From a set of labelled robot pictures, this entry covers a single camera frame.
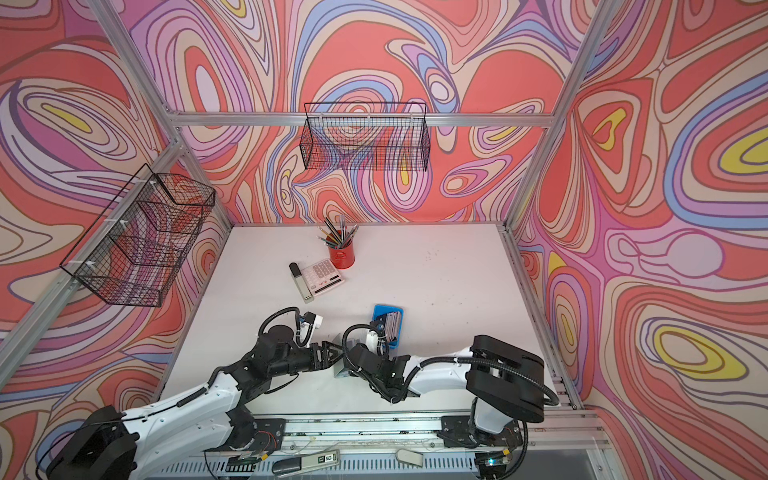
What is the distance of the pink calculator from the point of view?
1003mm

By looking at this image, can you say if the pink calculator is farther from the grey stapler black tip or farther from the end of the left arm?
the end of the left arm

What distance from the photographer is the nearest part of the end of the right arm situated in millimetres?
605

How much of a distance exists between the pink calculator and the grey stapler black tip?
14 millimetres

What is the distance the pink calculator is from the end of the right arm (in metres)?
0.40

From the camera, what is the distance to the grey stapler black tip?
0.98m
